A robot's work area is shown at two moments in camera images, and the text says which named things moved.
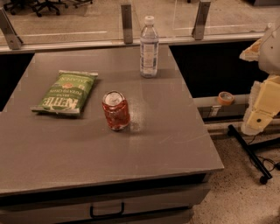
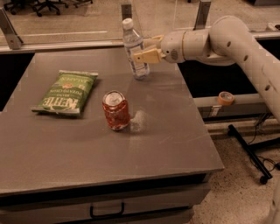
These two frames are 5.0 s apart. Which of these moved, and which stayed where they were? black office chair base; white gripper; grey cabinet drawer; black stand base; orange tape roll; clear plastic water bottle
Moved: clear plastic water bottle; white gripper
Stayed: black office chair base; black stand base; orange tape roll; grey cabinet drawer
